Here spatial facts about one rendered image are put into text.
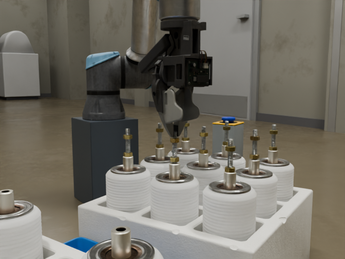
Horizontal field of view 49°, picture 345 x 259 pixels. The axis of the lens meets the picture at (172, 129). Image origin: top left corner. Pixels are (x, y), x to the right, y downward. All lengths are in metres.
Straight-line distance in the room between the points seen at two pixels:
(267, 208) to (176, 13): 0.41
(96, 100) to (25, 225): 0.79
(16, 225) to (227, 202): 0.33
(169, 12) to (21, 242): 0.44
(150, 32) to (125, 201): 0.64
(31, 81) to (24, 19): 1.41
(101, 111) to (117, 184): 0.56
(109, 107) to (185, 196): 0.66
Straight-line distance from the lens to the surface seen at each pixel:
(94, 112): 1.32
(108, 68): 1.31
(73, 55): 7.39
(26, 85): 7.67
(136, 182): 0.78
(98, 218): 0.80
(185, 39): 0.68
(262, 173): 0.80
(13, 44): 7.67
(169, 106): 0.70
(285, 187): 0.89
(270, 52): 3.82
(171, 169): 0.74
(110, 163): 1.31
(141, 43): 1.28
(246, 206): 0.67
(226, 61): 4.17
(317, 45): 3.51
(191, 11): 0.69
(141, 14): 1.24
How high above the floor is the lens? 0.45
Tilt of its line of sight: 8 degrees down
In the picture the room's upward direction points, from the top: straight up
